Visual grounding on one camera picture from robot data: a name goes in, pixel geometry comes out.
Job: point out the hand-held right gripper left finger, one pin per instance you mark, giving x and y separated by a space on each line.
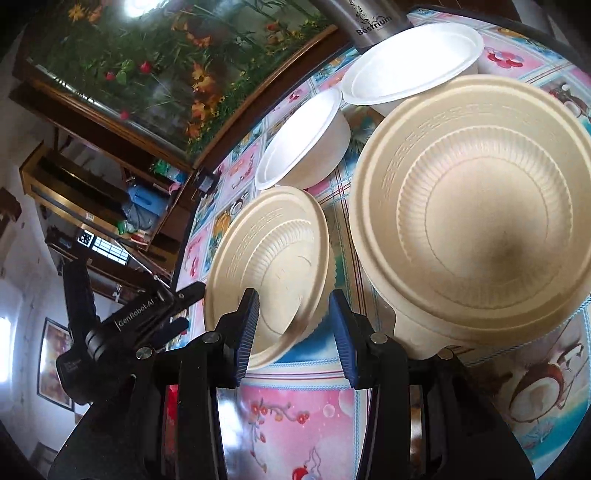
247 332

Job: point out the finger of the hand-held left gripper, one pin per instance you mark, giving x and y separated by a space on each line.
189 294
175 328

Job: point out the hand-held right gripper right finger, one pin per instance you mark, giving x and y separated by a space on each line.
344 341

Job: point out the beige ribbed plate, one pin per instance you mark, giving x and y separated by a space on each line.
485 207
263 277

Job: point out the white paper bowl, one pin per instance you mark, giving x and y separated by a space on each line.
314 152
385 107

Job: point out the white paper plate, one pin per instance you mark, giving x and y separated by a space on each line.
415 60

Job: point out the printed fruit tablecloth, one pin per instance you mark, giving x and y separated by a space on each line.
286 415

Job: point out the small black device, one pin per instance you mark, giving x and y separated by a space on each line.
206 182

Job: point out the green packet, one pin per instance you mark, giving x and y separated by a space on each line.
164 168

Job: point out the wooden cabinet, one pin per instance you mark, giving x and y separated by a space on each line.
69 184

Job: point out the framed flower picture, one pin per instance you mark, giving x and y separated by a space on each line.
161 60

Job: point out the stainless steel thermos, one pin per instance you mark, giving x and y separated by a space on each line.
364 25

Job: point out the framed wall picture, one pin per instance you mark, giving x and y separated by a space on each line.
51 369

